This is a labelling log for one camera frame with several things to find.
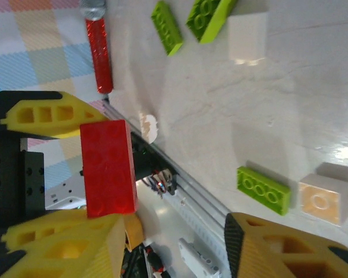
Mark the red glitter toy microphone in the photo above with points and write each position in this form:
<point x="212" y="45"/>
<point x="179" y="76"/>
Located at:
<point x="100" y="52"/>

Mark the aluminium extrusion frame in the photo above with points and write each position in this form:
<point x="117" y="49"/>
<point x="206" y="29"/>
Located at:
<point x="197" y="197"/>

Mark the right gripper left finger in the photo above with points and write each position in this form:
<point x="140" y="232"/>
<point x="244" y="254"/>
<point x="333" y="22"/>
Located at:
<point x="84" y="257"/>

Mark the small white lego brick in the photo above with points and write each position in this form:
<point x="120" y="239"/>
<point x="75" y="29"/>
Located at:
<point x="246" y="37"/>
<point x="322" y="199"/>

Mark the green lego brick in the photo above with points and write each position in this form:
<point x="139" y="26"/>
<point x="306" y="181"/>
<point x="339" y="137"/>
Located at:
<point x="261" y="189"/>
<point x="166" y="27"/>
<point x="208" y="20"/>

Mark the white plastic plate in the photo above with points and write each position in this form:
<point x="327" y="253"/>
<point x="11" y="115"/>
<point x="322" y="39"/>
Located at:
<point x="197" y="257"/>

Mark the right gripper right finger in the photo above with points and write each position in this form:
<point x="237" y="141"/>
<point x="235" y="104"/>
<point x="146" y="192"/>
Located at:
<point x="278" y="255"/>

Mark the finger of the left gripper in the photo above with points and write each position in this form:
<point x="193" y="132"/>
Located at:
<point x="46" y="228"/>
<point x="52" y="116"/>

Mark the long white lego brick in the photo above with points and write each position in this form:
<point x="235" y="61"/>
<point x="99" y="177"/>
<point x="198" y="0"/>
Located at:
<point x="148" y="130"/>

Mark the red lego brick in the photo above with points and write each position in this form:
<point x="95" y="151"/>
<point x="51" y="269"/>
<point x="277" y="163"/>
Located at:
<point x="107" y="168"/>

